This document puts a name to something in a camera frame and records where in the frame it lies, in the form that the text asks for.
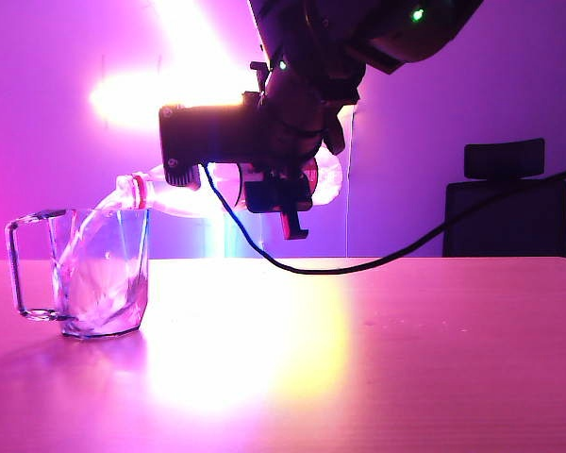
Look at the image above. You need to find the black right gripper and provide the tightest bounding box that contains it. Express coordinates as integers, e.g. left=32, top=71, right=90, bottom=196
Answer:
left=242, top=56, right=367, bottom=241

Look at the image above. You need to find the clear red-labelled water bottle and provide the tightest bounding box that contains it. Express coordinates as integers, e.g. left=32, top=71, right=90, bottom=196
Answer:
left=115, top=150, right=344, bottom=220

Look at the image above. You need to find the black camera cable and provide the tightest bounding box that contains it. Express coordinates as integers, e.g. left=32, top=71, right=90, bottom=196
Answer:
left=201, top=162, right=566, bottom=277

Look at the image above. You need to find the horizontal glowing light strip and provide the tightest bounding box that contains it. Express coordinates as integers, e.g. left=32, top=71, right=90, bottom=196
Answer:
left=89, top=70, right=249, bottom=128

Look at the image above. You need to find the black office chair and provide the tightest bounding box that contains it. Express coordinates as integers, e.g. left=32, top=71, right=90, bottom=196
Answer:
left=442, top=137, right=566, bottom=259

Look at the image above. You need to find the clear faceted glass mug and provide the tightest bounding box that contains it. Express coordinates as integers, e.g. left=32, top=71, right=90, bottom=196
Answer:
left=4, top=207, right=151, bottom=339

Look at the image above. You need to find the thin white hanging cable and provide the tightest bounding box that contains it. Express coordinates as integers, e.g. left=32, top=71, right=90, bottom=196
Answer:
left=344, top=104, right=358, bottom=259

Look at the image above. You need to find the diagonal glowing light strip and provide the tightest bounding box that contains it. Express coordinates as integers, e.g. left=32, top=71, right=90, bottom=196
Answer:
left=153, top=0, right=268, bottom=86

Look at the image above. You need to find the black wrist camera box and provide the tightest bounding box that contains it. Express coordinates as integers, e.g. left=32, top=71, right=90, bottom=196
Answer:
left=158, top=101, right=249, bottom=191

